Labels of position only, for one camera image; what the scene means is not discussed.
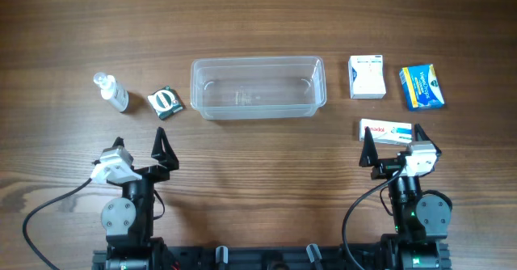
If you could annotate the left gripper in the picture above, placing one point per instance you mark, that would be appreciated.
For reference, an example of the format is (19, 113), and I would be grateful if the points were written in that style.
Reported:
(166, 156)

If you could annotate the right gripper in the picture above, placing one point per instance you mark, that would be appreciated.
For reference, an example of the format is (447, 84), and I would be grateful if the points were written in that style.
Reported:
(369, 158)

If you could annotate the white Panadol box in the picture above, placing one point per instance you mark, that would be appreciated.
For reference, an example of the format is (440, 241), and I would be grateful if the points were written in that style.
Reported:
(387, 132)

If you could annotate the green Zam-Buk box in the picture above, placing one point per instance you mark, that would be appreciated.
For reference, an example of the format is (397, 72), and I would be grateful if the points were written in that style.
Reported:
(165, 102)

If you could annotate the blue yellow VapoDrops box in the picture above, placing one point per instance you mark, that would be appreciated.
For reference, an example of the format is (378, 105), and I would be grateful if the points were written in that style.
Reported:
(421, 87)

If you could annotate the white medicine box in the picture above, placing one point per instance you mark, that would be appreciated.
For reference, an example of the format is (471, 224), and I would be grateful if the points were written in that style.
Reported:
(366, 77)

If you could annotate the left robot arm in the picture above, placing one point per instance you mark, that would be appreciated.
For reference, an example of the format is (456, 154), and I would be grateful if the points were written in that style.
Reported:
(128, 220)

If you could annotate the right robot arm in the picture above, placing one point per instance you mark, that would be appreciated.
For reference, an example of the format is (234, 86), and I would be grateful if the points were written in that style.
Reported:
(421, 218)

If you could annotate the clear plastic container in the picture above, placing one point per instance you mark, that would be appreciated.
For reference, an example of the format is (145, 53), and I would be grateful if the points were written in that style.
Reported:
(247, 88)

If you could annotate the white spray bottle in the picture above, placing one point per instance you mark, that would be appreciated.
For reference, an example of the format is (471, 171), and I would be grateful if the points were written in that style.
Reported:
(112, 91)

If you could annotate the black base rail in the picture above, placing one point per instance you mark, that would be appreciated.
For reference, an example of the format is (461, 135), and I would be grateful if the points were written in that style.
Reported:
(369, 256)

